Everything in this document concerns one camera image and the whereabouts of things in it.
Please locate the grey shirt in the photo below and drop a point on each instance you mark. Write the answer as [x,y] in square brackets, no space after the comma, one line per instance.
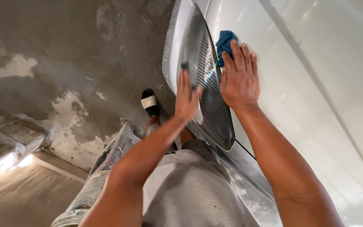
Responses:
[194,192]

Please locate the small dark sanding pad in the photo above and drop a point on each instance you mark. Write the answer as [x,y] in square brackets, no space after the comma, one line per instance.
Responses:
[185,66]

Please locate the concrete block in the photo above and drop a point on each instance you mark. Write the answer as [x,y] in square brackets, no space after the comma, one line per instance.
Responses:
[19,134]

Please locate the person's left hand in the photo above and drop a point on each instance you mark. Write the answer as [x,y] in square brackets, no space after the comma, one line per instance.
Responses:
[185,104]

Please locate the dark shorts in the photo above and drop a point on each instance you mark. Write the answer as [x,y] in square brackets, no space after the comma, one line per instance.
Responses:
[200,149]

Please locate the person's right hand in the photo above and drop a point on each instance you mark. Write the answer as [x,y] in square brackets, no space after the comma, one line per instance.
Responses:
[238,85]

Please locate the white car body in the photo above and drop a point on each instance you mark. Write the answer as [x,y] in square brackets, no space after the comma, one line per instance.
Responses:
[295,94]

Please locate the grey bumper with mesh grille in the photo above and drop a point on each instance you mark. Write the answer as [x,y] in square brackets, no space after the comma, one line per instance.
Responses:
[112,157]

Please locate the hazy car headlight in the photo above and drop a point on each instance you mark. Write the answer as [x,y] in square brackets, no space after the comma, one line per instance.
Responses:
[213,110]

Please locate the black and white sandal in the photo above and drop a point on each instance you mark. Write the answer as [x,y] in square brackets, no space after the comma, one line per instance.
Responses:
[150,102]

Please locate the blue cloth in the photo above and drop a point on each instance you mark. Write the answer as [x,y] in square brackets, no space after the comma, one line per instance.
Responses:
[225,42]

